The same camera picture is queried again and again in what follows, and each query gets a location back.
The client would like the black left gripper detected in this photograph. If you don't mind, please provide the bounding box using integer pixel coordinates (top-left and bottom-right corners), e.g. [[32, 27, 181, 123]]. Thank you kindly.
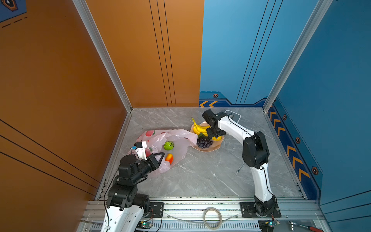
[[131, 151, 164, 185]]

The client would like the red yellow mango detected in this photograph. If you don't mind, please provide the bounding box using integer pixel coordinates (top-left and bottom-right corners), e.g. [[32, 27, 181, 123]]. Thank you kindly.
[[165, 153, 174, 164]]

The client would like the pink printed plastic bag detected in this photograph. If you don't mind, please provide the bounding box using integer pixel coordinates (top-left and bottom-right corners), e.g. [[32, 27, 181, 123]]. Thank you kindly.
[[135, 129, 198, 176]]

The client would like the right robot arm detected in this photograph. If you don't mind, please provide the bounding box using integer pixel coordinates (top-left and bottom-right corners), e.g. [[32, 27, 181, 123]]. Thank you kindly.
[[203, 109, 279, 217]]

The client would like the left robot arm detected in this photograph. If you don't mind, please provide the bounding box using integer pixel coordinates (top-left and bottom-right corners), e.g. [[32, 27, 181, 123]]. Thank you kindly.
[[101, 152, 165, 232]]

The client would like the yellow banana bunch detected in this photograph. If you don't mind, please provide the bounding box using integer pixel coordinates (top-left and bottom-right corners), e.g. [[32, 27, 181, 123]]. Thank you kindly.
[[191, 118, 210, 137]]

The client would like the white grey tissue box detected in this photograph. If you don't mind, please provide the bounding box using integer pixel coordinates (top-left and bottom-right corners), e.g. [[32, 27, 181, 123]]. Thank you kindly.
[[225, 110, 241, 123]]

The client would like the silver wrench on table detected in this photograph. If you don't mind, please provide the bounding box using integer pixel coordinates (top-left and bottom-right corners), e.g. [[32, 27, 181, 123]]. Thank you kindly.
[[236, 162, 245, 174]]

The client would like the left green circuit board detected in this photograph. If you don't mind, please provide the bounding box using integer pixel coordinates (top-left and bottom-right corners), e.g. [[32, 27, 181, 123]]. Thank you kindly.
[[135, 220, 154, 231]]

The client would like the green circuit board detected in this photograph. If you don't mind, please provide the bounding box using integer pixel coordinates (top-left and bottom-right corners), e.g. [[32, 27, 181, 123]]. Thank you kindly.
[[135, 220, 154, 231], [258, 220, 281, 232]]

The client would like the coiled clear tube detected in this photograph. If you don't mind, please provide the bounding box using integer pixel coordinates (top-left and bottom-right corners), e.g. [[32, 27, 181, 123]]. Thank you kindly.
[[166, 207, 239, 230]]

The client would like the right green circuit board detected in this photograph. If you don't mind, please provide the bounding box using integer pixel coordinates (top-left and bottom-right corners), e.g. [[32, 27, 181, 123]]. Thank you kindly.
[[258, 220, 281, 232]]

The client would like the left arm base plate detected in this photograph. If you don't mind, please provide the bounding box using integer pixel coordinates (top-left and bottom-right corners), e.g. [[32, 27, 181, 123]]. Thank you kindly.
[[148, 202, 164, 218]]

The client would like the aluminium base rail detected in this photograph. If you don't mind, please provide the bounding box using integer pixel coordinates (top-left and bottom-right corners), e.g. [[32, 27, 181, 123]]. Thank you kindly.
[[77, 197, 330, 232]]

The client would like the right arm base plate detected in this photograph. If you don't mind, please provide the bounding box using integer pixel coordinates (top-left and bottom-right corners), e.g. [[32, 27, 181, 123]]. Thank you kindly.
[[240, 202, 282, 218]]

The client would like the red handled screwdriver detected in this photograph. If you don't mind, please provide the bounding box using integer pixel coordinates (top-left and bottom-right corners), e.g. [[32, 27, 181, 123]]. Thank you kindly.
[[288, 221, 324, 232]]

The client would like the aluminium corner post right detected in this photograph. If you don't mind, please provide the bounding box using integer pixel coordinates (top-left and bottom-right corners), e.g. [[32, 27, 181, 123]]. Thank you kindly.
[[262, 0, 333, 113]]

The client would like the aluminium corner post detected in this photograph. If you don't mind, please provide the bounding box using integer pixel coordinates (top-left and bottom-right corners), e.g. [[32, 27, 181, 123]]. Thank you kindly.
[[262, 0, 333, 113], [72, 0, 132, 113]]

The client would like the aluminium corner post left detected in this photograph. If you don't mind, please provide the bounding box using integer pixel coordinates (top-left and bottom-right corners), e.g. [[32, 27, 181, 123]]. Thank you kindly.
[[72, 0, 132, 113]]

